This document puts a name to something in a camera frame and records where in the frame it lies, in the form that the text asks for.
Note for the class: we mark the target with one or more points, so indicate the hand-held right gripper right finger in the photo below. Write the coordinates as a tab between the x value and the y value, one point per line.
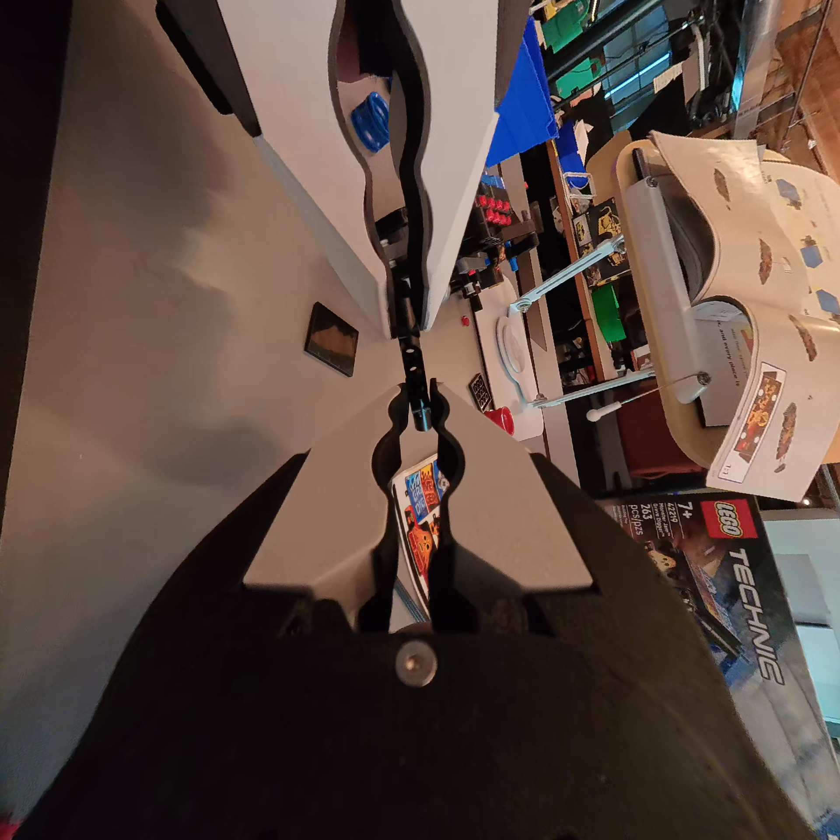
518	525

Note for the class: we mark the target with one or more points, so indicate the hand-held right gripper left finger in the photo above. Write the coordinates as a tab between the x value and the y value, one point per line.
321	525

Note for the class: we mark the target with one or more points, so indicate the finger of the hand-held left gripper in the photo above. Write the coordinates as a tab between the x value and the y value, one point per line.
459	98
295	98

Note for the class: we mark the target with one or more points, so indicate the sticker sheet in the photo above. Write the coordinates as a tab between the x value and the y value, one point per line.
420	499

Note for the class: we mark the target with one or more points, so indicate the grey desk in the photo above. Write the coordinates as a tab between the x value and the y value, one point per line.
164	262

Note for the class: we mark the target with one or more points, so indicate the red toy wheel hub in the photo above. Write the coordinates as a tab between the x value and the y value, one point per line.
499	420

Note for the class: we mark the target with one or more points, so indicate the toy truck model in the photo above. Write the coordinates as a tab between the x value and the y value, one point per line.
495	216

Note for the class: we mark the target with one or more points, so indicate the small blue plastic bin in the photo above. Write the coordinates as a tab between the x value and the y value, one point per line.
574	148

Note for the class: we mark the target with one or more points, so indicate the white booklet stand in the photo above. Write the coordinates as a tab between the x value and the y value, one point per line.
489	348

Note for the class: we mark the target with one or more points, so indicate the black smooth square tile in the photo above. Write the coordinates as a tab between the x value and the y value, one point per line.
331	339

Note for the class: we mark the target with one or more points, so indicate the toy truck set box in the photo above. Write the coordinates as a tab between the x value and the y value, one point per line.
722	590

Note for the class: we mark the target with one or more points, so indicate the green box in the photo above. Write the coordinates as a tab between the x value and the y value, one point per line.
607	315

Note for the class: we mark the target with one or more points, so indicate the instruction booklet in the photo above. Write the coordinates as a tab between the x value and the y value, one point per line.
774	249

